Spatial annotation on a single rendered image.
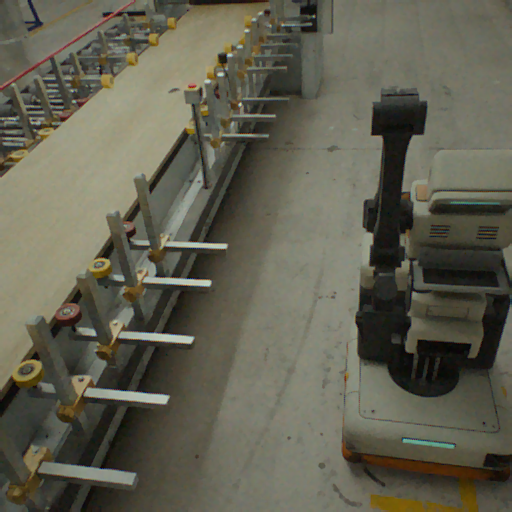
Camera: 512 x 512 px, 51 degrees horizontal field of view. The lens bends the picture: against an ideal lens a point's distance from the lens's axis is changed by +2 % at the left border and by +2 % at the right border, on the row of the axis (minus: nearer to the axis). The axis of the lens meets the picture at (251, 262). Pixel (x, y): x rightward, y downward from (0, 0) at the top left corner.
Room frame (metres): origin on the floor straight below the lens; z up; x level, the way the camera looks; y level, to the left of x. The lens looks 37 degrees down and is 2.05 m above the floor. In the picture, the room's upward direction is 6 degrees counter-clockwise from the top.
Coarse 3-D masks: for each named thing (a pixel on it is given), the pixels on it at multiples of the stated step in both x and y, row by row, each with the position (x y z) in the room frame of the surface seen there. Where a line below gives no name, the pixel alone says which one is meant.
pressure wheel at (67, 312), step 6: (66, 306) 1.37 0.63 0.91; (72, 306) 1.37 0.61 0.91; (78, 306) 1.36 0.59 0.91; (60, 312) 1.34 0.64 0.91; (66, 312) 1.34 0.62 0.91; (72, 312) 1.34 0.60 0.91; (78, 312) 1.34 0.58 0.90; (60, 318) 1.31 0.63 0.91; (66, 318) 1.31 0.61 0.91; (72, 318) 1.31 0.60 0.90; (78, 318) 1.33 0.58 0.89; (60, 324) 1.31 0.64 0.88; (66, 324) 1.30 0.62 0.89; (72, 324) 1.31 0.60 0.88; (72, 330) 1.34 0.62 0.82
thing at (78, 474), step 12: (0, 468) 0.83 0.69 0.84; (48, 468) 0.81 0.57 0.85; (60, 468) 0.81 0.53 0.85; (72, 468) 0.81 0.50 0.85; (84, 468) 0.80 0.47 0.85; (96, 468) 0.80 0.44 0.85; (60, 480) 0.79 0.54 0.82; (72, 480) 0.78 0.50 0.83; (84, 480) 0.77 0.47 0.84; (96, 480) 0.77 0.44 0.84; (108, 480) 0.76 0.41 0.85; (120, 480) 0.76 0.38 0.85; (132, 480) 0.75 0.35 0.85
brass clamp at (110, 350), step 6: (120, 324) 1.34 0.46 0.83; (114, 330) 1.31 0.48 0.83; (120, 330) 1.32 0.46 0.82; (126, 330) 1.35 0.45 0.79; (114, 336) 1.29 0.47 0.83; (114, 342) 1.27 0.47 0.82; (102, 348) 1.24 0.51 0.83; (108, 348) 1.24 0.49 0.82; (114, 348) 1.26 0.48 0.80; (96, 354) 1.23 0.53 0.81; (102, 354) 1.23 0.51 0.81; (108, 354) 1.22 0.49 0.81; (114, 354) 1.25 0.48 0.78; (102, 360) 1.23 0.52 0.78; (108, 360) 1.22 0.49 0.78
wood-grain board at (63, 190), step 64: (192, 64) 3.88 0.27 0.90; (64, 128) 2.93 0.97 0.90; (128, 128) 2.85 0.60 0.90; (0, 192) 2.24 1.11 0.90; (64, 192) 2.18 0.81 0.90; (128, 192) 2.12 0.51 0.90; (0, 256) 1.71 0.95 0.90; (64, 256) 1.67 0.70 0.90; (0, 320) 1.34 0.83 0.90; (0, 384) 1.06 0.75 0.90
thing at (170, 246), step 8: (136, 240) 1.83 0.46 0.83; (144, 240) 1.83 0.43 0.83; (136, 248) 1.81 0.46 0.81; (144, 248) 1.80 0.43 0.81; (168, 248) 1.77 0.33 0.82; (176, 248) 1.76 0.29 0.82; (184, 248) 1.75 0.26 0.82; (192, 248) 1.74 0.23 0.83; (200, 248) 1.74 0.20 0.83; (208, 248) 1.73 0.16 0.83; (216, 248) 1.72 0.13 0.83; (224, 248) 1.71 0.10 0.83
